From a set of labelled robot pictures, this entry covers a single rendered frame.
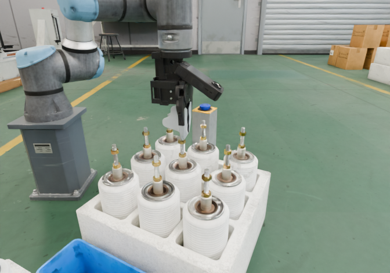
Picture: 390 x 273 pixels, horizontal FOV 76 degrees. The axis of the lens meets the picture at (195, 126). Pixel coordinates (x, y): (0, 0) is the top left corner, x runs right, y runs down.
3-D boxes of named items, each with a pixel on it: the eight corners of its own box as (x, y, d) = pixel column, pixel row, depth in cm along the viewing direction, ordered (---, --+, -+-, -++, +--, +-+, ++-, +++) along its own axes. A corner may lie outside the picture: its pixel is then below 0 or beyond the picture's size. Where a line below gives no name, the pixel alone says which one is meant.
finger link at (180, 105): (181, 121, 61) (180, 85, 58) (188, 121, 61) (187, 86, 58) (175, 127, 57) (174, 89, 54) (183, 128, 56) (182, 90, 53)
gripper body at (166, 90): (163, 97, 64) (160, 49, 60) (195, 100, 62) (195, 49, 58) (151, 106, 57) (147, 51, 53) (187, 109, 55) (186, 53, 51)
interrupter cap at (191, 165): (193, 176, 62) (193, 173, 61) (164, 173, 63) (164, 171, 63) (199, 161, 68) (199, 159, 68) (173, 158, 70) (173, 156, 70)
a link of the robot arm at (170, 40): (196, 29, 56) (186, 29, 49) (196, 50, 58) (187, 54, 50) (164, 29, 58) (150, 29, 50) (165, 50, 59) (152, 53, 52)
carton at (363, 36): (378, 47, 348) (385, 24, 336) (361, 47, 347) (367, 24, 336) (364, 46, 375) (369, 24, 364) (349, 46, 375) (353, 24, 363)
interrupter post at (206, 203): (208, 214, 50) (208, 200, 48) (198, 209, 51) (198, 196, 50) (213, 207, 51) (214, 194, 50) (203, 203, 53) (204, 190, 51)
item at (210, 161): (188, 188, 87) (187, 141, 80) (215, 188, 87) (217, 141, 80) (187, 207, 78) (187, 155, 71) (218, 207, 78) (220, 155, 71)
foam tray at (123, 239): (87, 263, 67) (75, 209, 60) (166, 186, 99) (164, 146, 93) (222, 340, 51) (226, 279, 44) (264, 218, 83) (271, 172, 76)
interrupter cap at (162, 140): (161, 136, 84) (161, 134, 84) (183, 136, 84) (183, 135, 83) (155, 146, 77) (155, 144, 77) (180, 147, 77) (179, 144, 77)
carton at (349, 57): (362, 69, 358) (367, 47, 347) (345, 69, 359) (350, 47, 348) (350, 66, 386) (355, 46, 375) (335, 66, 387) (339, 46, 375)
